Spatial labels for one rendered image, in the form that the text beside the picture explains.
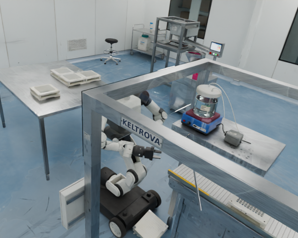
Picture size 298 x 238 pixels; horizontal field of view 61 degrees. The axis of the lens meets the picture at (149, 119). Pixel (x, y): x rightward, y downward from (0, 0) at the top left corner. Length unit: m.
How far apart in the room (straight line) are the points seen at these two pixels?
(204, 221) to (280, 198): 1.34
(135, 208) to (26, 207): 1.13
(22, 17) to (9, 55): 0.86
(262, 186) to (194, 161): 0.20
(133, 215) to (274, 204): 1.98
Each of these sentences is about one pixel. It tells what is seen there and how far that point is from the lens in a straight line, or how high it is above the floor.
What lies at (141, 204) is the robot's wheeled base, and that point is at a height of 0.19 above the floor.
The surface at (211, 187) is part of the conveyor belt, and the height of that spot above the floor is 0.94.
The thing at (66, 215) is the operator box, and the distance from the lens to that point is 1.47.
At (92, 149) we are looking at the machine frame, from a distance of 1.19.
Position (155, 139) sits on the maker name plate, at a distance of 0.85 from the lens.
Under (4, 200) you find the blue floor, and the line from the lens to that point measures 3.16.
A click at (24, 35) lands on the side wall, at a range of 6.41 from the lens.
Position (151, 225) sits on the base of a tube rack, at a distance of 2.65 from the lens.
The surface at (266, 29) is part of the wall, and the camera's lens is 6.83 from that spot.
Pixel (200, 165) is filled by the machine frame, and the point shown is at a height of 1.73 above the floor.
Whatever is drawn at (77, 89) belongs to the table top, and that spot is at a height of 0.89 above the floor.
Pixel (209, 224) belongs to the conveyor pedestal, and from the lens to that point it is 2.03.
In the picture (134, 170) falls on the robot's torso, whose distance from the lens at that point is 2.34.
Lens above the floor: 2.20
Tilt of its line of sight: 29 degrees down
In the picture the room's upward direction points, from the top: 7 degrees clockwise
